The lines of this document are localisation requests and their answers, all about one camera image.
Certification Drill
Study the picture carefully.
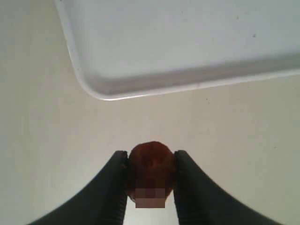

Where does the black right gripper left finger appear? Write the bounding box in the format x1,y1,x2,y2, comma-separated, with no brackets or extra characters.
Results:
30,150,128,225

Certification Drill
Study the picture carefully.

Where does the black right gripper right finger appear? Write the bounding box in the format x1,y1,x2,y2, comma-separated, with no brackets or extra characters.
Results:
173,150,276,225

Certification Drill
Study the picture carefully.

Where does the dark red meat ball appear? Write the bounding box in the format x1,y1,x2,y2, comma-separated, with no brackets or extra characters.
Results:
126,141,176,209

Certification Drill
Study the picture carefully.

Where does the white plastic tray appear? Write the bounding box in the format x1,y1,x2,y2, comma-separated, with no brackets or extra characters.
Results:
55,0,300,100

